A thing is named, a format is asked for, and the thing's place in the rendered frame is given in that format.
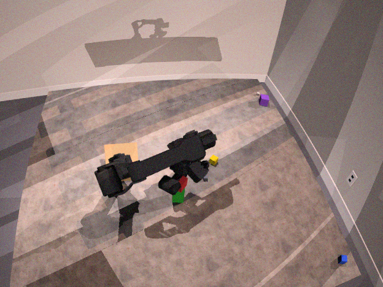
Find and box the purple cube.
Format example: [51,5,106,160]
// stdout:
[259,94,269,106]

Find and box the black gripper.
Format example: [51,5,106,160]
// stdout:
[158,162,189,195]

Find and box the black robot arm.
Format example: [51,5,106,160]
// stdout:
[95,129,217,198]

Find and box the green block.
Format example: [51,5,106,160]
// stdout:
[172,197,184,203]
[172,189,185,197]

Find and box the red block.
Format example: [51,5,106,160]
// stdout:
[178,176,188,192]

